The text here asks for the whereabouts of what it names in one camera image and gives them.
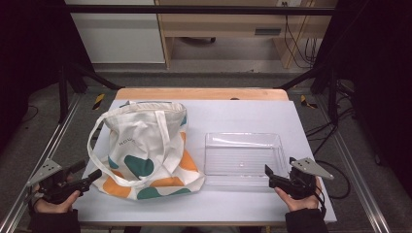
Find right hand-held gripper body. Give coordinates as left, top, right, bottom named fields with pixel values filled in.
left=269, top=157, right=335, bottom=201

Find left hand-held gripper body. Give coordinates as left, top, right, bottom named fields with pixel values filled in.
left=25, top=157, right=86, bottom=206

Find clear plastic tray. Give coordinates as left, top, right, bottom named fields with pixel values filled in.
left=203, top=131, right=290, bottom=188

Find cream tote bag coloured blobs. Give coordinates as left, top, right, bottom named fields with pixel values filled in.
left=86, top=99, right=207, bottom=201

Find person's left hand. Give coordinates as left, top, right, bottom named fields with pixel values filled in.
left=31, top=174, right=83, bottom=215

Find person's right hand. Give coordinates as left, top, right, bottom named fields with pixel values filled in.
left=273, top=176, right=326, bottom=214

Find yellow black tape strip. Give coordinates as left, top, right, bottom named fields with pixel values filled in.
left=91, top=92, right=107, bottom=111
left=299, top=94, right=319, bottom=110

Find white table board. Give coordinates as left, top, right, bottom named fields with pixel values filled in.
left=73, top=98, right=338, bottom=224

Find wooden table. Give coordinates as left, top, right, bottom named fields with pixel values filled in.
left=115, top=86, right=291, bottom=102

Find black curtain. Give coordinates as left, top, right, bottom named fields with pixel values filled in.
left=312, top=0, right=412, bottom=190
left=0, top=0, right=95, bottom=153

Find white cabinet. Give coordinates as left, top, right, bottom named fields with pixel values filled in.
left=63, top=0, right=167, bottom=65

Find light wooden desk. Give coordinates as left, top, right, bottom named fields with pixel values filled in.
left=154, top=0, right=339, bottom=70

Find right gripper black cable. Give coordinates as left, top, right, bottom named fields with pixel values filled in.
left=312, top=185, right=327, bottom=218

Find aluminium rail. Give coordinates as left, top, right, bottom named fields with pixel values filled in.
left=0, top=92, right=83, bottom=233
left=315, top=95, right=392, bottom=233

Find black straight floor cable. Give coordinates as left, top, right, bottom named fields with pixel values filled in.
left=305, top=106, right=357, bottom=157

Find black looped floor cable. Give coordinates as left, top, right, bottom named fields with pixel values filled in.
left=314, top=159, right=352, bottom=200

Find thin black floor cable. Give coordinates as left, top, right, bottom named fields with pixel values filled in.
left=19, top=104, right=40, bottom=124

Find black frame stand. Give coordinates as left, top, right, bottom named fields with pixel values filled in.
left=274, top=62, right=341, bottom=126
left=57, top=61, right=125, bottom=124

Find black hanging cable bundle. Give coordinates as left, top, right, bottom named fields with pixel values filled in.
left=303, top=37, right=321, bottom=66

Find black horizontal frame bar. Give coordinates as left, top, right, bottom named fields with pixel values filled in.
left=64, top=4, right=338, bottom=17

